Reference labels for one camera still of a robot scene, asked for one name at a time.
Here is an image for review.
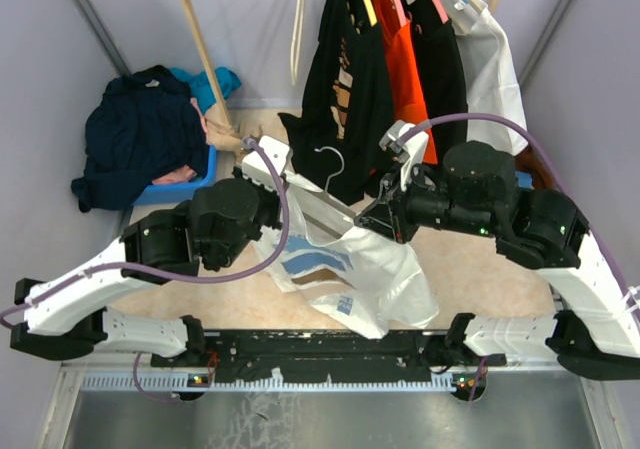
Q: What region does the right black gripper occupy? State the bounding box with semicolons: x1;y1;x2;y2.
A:
356;160;498;246

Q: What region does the white t shirt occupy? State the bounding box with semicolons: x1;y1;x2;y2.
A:
266;173;439;339

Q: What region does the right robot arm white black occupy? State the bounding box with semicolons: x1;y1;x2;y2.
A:
355;141;639;381

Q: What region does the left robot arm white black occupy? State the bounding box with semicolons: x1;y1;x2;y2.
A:
9;170;289;366

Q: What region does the black printed hanging shirt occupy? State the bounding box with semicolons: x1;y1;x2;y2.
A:
280;0;394;197

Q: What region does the white hanging shirt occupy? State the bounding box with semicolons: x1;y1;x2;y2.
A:
440;0;526;127

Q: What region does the orange hanging shirt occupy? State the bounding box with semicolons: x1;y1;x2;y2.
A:
363;0;439;166

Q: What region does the beige hanger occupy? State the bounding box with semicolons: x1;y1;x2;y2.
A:
289;0;306;86

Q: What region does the beige garment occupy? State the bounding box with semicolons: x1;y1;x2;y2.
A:
204;103;263;156

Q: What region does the pink garment in basket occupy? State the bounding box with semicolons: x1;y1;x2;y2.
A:
152;165;197;185

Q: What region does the blue plastic basket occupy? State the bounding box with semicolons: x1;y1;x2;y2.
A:
133;146;217;206

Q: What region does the teal garment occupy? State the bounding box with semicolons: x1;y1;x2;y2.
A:
170;67;242;112

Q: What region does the navy blue garment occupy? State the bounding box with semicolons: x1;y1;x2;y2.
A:
71;65;209;213

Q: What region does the blue yellow printed garment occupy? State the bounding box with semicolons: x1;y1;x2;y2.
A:
516;171;533;189

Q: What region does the brown garment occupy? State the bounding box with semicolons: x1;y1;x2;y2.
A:
515;146;554;189

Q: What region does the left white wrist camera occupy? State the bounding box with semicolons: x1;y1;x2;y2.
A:
240;136;292;191

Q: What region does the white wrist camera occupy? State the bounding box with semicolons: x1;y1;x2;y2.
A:
379;120;431;192
240;136;292;191

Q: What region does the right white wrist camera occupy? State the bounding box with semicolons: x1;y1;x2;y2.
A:
379;120;431;192

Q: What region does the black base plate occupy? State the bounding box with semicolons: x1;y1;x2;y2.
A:
151;330;481;384

